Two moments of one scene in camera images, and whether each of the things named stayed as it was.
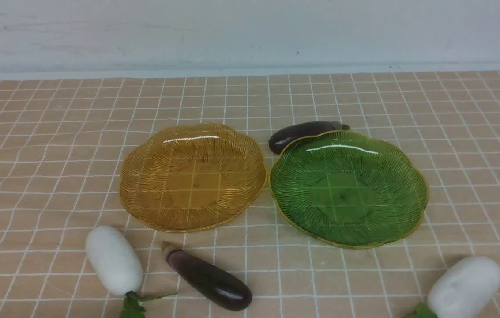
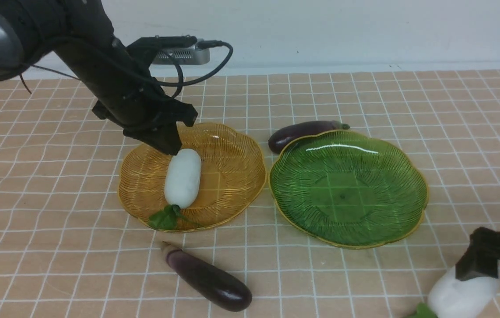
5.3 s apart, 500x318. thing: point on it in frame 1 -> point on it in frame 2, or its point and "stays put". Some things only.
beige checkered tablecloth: (45, 159) stays put
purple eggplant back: (283, 137) stays put
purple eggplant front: (225, 292) stays put
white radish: (114, 258) -> (182, 182)
